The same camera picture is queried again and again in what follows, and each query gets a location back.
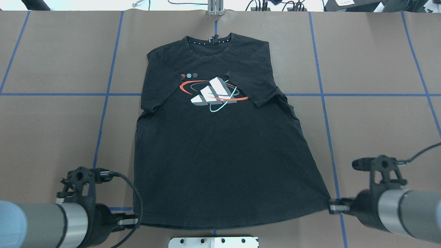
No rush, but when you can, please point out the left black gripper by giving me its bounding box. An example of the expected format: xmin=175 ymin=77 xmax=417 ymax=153
xmin=57 ymin=167 xmax=139 ymax=248

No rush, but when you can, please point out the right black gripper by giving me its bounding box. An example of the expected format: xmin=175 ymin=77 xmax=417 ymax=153
xmin=329 ymin=155 xmax=408 ymax=232

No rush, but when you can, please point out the black graphic t-shirt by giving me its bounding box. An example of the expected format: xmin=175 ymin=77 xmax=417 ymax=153
xmin=134 ymin=33 xmax=330 ymax=229

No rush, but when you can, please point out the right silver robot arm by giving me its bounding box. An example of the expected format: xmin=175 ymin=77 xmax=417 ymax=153
xmin=328 ymin=154 xmax=441 ymax=244

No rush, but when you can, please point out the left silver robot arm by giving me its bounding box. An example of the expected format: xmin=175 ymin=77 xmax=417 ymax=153
xmin=0 ymin=167 xmax=143 ymax=248

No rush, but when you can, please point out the black box white label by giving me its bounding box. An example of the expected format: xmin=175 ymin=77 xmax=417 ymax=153
xmin=324 ymin=0 xmax=382 ymax=12

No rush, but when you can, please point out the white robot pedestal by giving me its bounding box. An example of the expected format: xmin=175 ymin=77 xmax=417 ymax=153
xmin=168 ymin=236 xmax=260 ymax=248

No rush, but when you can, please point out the aluminium frame post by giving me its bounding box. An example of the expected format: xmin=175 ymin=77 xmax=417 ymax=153
xmin=207 ymin=0 xmax=225 ymax=16

